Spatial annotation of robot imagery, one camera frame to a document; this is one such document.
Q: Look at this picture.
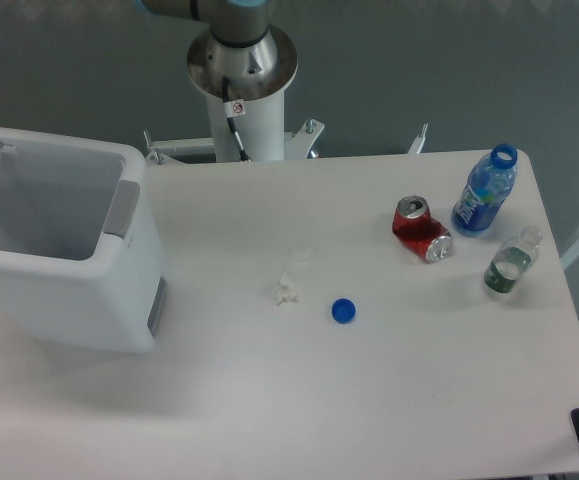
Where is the white translucent bottle cap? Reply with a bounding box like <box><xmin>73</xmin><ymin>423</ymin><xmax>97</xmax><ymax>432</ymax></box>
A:
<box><xmin>290</xmin><ymin>242</ymin><xmax>312</xmax><ymax>263</ymax></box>

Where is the blue bottle cap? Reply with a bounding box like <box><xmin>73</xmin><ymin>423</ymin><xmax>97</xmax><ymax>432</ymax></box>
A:
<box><xmin>331</xmin><ymin>298</ymin><xmax>357</xmax><ymax>325</ymax></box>

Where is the blue plastic drink bottle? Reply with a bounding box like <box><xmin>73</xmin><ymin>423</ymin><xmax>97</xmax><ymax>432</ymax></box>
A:
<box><xmin>452</xmin><ymin>143</ymin><xmax>518</xmax><ymax>237</ymax></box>

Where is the white trash can body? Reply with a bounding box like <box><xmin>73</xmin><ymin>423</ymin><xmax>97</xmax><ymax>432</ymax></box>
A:
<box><xmin>0</xmin><ymin>128</ymin><xmax>165</xmax><ymax>353</ymax></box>

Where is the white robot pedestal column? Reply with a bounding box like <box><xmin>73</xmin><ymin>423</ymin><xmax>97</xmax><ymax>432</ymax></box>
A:
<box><xmin>187</xmin><ymin>25</ymin><xmax>298</xmax><ymax>163</ymax></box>

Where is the white metal table frame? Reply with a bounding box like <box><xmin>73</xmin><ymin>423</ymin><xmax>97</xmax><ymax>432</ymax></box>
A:
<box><xmin>141</xmin><ymin>118</ymin><xmax>430</xmax><ymax>166</ymax></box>

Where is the crushed red soda can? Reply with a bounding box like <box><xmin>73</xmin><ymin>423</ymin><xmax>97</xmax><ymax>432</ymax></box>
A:
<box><xmin>392</xmin><ymin>195</ymin><xmax>453</xmax><ymax>263</ymax></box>

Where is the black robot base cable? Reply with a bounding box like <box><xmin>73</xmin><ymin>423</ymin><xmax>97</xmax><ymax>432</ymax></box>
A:
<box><xmin>221</xmin><ymin>75</ymin><xmax>254</xmax><ymax>163</ymax></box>

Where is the clear green-label bottle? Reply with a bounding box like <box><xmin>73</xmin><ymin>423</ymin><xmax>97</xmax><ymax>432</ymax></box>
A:
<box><xmin>483</xmin><ymin>226</ymin><xmax>542</xmax><ymax>294</ymax></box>

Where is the crumpled white paper scrap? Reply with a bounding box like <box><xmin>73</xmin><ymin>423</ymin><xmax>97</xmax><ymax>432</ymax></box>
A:
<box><xmin>274</xmin><ymin>272</ymin><xmax>299</xmax><ymax>306</ymax></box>

